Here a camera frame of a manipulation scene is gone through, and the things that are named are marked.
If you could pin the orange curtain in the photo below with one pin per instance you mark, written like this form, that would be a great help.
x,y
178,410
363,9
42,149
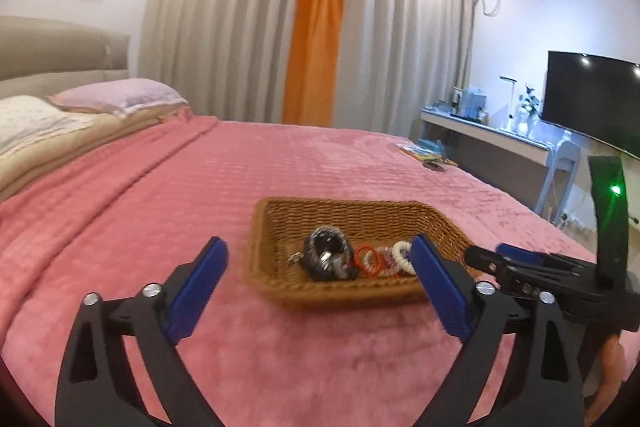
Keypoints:
x,y
317,32

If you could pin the grey curtain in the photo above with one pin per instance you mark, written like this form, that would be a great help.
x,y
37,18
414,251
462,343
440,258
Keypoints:
x,y
400,32
225,7

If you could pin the beige duvet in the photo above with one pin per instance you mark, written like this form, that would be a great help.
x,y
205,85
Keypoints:
x,y
100,134

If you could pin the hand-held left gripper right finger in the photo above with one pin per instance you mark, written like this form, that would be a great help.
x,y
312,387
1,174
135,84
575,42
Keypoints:
x,y
445,292

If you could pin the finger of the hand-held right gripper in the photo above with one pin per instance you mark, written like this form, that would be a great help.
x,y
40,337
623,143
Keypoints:
x,y
525,255
515,279

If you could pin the lavender pillow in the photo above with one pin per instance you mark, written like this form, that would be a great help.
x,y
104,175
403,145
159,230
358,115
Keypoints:
x,y
120,99

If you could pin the white flower vase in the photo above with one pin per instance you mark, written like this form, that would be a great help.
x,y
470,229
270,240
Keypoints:
x,y
527,117

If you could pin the silver hair clip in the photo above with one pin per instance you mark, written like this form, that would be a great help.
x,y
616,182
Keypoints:
x,y
296,258

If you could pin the beige padded headboard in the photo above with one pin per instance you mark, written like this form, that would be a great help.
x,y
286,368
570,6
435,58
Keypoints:
x,y
60,52

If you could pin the white desk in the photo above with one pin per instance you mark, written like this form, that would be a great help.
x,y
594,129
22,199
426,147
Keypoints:
x,y
480,142

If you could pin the black remote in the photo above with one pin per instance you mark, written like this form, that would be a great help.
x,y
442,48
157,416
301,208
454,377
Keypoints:
x,y
434,166

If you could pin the white patterned pillow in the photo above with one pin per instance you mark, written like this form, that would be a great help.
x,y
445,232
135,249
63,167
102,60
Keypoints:
x,y
35,122

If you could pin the pale plastic chair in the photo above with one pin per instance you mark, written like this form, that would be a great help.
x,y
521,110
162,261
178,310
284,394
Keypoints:
x,y
562,162

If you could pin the white desk lamp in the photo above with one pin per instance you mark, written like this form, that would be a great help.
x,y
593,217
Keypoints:
x,y
511,107

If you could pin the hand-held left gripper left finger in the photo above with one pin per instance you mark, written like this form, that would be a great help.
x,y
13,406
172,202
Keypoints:
x,y
195,292

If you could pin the brown wicker basket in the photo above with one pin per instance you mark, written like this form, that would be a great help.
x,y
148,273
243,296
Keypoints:
x,y
320,293

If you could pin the pale desk box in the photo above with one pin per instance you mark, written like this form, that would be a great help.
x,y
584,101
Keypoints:
x,y
475,107

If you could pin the black television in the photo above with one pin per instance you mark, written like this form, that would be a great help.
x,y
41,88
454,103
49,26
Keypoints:
x,y
590,102

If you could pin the colourful book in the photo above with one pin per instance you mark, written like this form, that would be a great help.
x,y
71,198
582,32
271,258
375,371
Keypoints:
x,y
425,152

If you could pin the person's right hand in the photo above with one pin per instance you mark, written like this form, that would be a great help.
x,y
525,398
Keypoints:
x,y
611,367

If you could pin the pink blanket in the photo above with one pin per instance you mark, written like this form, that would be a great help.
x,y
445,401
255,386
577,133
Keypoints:
x,y
150,207

